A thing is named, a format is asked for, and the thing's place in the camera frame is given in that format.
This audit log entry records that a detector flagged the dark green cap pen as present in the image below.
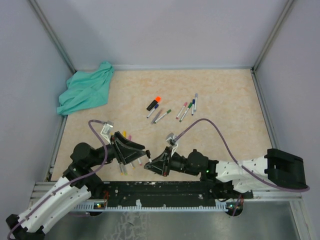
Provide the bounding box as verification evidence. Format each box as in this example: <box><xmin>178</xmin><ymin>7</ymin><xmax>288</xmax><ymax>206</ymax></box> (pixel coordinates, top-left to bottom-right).
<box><xmin>154</xmin><ymin>109</ymin><xmax>172</xmax><ymax>124</ymax></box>

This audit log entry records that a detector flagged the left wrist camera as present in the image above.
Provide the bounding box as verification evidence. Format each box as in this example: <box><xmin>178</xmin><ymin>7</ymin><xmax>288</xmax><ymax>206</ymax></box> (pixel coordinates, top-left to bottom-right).
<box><xmin>100</xmin><ymin>120</ymin><xmax>114</xmax><ymax>138</ymax></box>

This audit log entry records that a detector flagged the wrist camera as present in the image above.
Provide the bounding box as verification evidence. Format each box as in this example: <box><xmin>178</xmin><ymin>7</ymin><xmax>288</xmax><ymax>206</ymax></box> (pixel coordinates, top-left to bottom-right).
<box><xmin>165</xmin><ymin>132</ymin><xmax>178</xmax><ymax>148</ymax></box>
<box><xmin>100</xmin><ymin>120</ymin><xmax>114</xmax><ymax>138</ymax></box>

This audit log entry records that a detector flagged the black orange highlighter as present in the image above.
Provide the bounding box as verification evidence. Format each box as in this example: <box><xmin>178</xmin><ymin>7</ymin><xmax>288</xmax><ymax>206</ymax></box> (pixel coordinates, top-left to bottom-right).
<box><xmin>146</xmin><ymin>96</ymin><xmax>161</xmax><ymax>111</ymax></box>

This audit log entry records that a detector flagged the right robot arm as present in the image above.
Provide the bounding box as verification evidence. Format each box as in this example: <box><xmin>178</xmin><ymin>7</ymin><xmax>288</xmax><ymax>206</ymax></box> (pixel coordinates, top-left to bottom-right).
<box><xmin>144</xmin><ymin>147</ymin><xmax>310</xmax><ymax>198</ymax></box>

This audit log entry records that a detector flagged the green cap pen right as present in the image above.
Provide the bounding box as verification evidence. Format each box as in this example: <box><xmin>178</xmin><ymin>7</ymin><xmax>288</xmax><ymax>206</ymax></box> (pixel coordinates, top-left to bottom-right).
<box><xmin>179</xmin><ymin>102</ymin><xmax>193</xmax><ymax>122</ymax></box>

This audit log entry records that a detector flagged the blue cap pen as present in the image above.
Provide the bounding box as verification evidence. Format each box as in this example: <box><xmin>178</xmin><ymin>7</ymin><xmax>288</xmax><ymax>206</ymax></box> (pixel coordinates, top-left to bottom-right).
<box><xmin>146</xmin><ymin>103</ymin><xmax>159</xmax><ymax>119</ymax></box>
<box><xmin>191</xmin><ymin>98</ymin><xmax>196</xmax><ymax>116</ymax></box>

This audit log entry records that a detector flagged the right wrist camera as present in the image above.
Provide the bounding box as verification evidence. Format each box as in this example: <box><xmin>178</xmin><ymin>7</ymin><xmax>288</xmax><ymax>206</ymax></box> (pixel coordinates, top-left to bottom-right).
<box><xmin>165</xmin><ymin>132</ymin><xmax>178</xmax><ymax>148</ymax></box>

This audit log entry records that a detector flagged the teal cloth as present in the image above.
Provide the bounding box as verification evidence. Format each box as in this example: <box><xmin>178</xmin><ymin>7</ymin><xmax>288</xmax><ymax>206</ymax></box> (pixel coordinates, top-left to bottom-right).
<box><xmin>56</xmin><ymin>61</ymin><xmax>115</xmax><ymax>116</ymax></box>

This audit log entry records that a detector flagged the light green cap pen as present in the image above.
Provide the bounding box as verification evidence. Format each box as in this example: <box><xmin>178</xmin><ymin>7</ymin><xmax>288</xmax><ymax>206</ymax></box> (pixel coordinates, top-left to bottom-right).
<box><xmin>122</xmin><ymin>165</ymin><xmax>128</xmax><ymax>176</ymax></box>

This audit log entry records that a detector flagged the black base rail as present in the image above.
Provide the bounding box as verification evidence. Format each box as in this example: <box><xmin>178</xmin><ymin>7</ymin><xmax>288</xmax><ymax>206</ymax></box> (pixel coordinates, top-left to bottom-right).
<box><xmin>89</xmin><ymin>181</ymin><xmax>240</xmax><ymax>208</ymax></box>

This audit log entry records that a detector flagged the purple cap pen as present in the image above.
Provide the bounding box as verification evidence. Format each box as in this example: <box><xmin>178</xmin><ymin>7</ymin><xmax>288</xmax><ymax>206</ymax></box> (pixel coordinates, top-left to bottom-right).
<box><xmin>151</xmin><ymin>108</ymin><xmax>163</xmax><ymax>125</ymax></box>

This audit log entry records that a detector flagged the small black marker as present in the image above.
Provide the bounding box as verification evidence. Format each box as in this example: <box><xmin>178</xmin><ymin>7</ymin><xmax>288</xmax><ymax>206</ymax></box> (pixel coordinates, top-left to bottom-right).
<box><xmin>145</xmin><ymin>150</ymin><xmax>152</xmax><ymax>163</ymax></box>

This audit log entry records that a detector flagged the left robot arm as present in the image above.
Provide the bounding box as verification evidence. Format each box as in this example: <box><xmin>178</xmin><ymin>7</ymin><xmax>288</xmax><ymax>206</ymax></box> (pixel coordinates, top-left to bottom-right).
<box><xmin>6</xmin><ymin>132</ymin><xmax>146</xmax><ymax>240</ymax></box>

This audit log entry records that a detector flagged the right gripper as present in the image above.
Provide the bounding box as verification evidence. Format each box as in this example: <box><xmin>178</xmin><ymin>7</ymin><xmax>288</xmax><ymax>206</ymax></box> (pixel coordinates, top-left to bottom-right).
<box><xmin>145</xmin><ymin>145</ymin><xmax>200</xmax><ymax>177</ymax></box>

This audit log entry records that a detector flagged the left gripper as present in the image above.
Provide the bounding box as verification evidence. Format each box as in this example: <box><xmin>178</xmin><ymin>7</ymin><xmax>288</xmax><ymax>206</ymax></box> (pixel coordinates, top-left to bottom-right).
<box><xmin>88</xmin><ymin>130</ymin><xmax>147</xmax><ymax>168</ymax></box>

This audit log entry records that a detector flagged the lilac cap pen right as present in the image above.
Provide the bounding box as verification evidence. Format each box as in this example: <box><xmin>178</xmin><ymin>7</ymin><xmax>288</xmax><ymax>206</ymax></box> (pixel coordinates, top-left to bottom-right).
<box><xmin>193</xmin><ymin>93</ymin><xmax>198</xmax><ymax>112</ymax></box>

